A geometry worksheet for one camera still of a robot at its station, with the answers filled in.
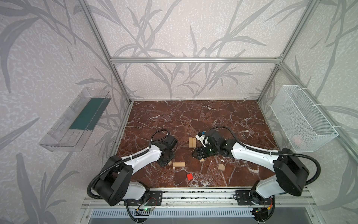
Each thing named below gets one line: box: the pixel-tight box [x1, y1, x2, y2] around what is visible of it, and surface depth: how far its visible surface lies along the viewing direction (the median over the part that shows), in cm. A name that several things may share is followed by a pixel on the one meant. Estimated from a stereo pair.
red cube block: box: [186, 173, 194, 181], surface depth 82 cm
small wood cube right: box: [218, 163, 226, 171], surface depth 86 cm
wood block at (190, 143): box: [188, 137, 193, 149], surface depth 96 cm
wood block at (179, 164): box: [172, 161, 186, 168], surface depth 86 cm
